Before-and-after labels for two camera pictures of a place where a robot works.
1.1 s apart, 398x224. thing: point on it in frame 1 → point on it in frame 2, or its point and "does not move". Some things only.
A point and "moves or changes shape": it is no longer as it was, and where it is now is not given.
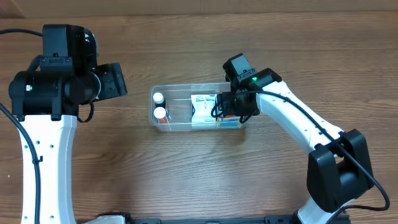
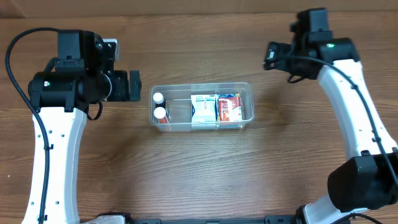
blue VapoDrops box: x=229 y=124 moves or changes shape
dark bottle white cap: x=158 y=99 does not move
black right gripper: x=229 y=104 → x=272 y=56
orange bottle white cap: x=159 y=113 does not move
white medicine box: x=201 y=106 does not move
